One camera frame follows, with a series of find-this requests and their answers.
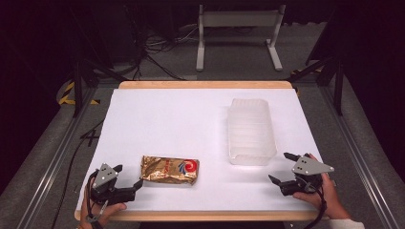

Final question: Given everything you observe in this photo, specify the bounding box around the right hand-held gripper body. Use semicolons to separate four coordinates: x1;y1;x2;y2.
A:
279;155;335;197

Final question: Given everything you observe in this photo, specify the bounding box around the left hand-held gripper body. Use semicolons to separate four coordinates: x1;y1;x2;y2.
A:
90;162;138;206

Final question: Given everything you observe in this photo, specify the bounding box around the gold foil snack packet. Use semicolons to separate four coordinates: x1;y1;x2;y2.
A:
139;155;201;186

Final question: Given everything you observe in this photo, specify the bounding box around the translucent plastic container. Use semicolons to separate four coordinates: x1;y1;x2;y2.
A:
226;97;278;167

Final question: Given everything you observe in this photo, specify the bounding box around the person's left hand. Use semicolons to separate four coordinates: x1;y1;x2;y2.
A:
78;177;128;229

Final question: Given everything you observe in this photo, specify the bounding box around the person's right hand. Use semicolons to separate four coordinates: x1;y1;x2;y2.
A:
292;153;344;220

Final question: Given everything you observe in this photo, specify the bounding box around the white table sheet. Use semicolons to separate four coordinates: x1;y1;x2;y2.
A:
75;88;325;213

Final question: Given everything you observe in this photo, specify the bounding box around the black tripod stand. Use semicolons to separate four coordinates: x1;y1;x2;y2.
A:
286;56;346;117
67;6;129;119

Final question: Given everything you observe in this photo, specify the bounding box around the yellow black floor tape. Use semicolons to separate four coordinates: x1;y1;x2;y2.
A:
56;80;101;106

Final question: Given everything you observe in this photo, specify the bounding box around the wooden table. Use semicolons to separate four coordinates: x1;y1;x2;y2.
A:
74;80;327;222

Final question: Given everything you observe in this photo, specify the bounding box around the white metal stand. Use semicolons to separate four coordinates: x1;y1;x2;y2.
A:
195;3;287;73

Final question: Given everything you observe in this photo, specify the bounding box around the thin black floor cable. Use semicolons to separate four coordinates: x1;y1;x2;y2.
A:
50;118;106;229

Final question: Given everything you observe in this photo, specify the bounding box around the right hand-held gripper cable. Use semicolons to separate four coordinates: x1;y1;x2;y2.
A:
302;179;330;229

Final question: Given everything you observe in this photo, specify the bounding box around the hand-held gripper cable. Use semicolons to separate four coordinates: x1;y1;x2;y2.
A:
302;179;330;229
84;169;110;229

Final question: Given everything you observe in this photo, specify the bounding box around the left hand-held gripper cable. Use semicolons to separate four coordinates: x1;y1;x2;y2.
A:
84;169;110;229

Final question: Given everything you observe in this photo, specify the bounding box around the aluminium floor rail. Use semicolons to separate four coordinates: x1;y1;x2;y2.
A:
15;85;100;229
319;85;399;229

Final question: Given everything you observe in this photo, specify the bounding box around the bundle of black cables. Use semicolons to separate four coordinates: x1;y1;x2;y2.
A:
126;6;199;81

